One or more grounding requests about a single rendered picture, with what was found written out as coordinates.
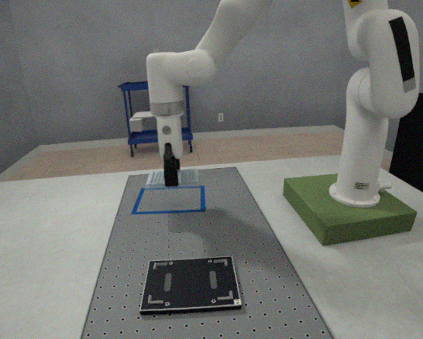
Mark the blue tape rectangle outline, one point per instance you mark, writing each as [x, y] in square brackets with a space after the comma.
[167, 212]

